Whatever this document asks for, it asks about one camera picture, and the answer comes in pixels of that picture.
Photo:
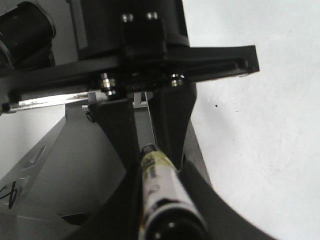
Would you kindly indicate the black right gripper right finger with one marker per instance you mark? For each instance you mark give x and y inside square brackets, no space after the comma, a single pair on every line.
[170,110]

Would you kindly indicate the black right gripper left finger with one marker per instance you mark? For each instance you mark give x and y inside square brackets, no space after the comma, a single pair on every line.
[119,217]

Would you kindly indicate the black white whiteboard marker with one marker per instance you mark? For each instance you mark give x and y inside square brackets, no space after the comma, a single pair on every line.
[168,211]

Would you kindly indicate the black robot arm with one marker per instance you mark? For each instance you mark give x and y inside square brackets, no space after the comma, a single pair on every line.
[137,73]

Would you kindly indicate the grey aluminium marker tray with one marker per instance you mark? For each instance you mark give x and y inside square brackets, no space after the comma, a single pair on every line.
[57,170]

